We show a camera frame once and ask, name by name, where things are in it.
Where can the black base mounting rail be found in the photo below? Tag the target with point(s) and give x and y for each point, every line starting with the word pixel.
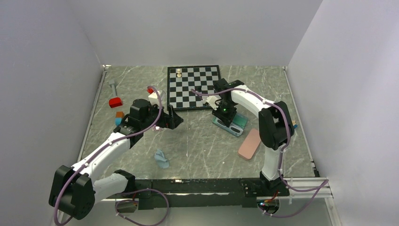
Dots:
pixel 177 193

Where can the pink transparent sunglasses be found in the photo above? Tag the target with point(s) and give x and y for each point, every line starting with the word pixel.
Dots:
pixel 156 128

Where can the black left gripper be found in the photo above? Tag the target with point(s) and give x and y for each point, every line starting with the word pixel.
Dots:
pixel 171 120

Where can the pink glasses case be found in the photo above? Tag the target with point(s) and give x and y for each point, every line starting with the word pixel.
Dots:
pixel 249 145

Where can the orange and blue toy block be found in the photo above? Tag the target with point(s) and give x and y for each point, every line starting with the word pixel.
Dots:
pixel 119 117

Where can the aluminium frame rail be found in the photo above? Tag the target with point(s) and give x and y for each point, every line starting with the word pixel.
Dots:
pixel 308 187

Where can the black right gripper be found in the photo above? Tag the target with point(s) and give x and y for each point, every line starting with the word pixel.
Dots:
pixel 226 119

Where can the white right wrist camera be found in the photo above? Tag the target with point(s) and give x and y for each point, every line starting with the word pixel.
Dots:
pixel 211 101

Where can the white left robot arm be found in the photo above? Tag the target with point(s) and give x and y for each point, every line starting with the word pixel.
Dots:
pixel 76 189

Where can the small blue cleaning cloth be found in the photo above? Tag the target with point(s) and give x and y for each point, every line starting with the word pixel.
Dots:
pixel 161 160

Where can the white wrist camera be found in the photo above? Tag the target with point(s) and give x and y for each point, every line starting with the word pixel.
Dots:
pixel 211 101
pixel 153 98

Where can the black and white chessboard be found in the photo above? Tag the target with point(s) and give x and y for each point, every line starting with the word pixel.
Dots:
pixel 199 78

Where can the grey glasses case green lining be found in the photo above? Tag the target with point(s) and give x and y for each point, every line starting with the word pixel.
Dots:
pixel 239 119

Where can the grey toy hammer red head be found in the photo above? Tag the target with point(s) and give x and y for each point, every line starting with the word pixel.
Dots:
pixel 115 101

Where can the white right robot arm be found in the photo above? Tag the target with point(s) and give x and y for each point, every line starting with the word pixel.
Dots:
pixel 274 122

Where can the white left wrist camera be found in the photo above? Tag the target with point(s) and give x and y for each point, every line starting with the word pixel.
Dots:
pixel 153 98

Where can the cream chess piece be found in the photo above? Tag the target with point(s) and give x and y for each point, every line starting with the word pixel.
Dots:
pixel 178 72

